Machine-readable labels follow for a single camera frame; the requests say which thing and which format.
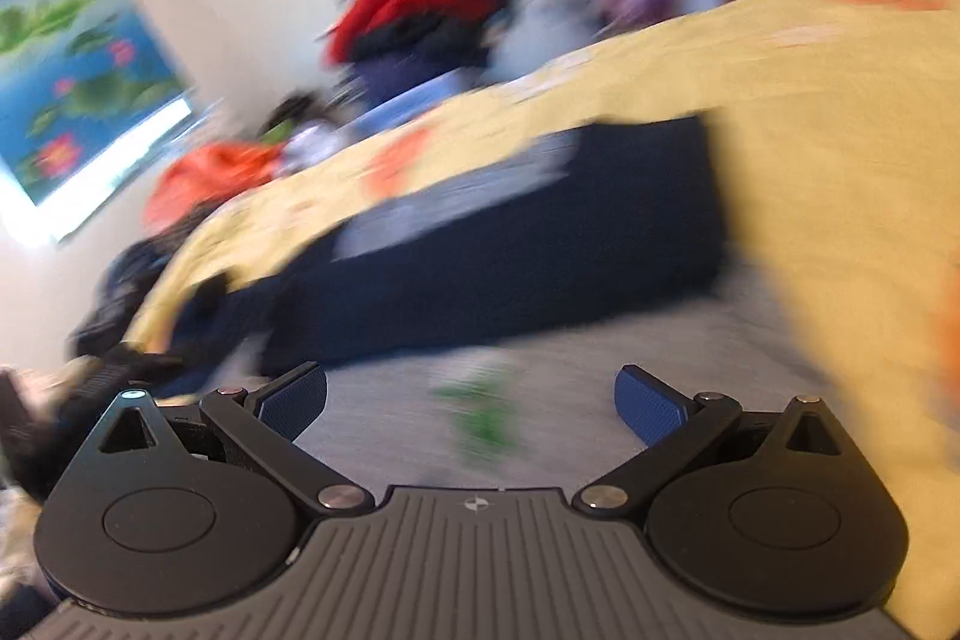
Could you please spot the bright window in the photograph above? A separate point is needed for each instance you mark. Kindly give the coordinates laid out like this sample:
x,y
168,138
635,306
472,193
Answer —
x,y
112,175

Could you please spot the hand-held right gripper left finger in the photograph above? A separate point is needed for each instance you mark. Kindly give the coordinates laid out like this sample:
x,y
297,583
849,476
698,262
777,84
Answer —
x,y
294,401

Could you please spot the lotus pond wall poster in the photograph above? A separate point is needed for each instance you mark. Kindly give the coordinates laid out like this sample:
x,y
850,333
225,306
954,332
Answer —
x,y
71,78

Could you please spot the black clothes heap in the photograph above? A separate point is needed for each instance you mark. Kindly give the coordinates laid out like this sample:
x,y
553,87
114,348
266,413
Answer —
x,y
112,302

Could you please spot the dark green and brown bag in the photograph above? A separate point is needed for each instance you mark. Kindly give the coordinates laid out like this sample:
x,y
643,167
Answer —
x,y
292,115

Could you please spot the grey and navy small sweater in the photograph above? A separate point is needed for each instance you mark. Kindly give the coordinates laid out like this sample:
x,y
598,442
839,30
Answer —
x,y
487,250

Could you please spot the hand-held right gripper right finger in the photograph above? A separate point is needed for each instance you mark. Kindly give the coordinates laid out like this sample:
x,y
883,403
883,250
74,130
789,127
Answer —
x,y
649,404

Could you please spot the light blue cloth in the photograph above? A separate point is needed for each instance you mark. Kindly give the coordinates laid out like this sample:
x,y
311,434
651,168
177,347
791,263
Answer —
x,y
409,96

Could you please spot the orange jacket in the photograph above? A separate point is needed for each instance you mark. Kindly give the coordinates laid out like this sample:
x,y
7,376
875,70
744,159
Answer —
x,y
202,179

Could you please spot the yellow carrot print bedsheet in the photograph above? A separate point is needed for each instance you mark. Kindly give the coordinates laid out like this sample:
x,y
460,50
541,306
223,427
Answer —
x,y
825,123

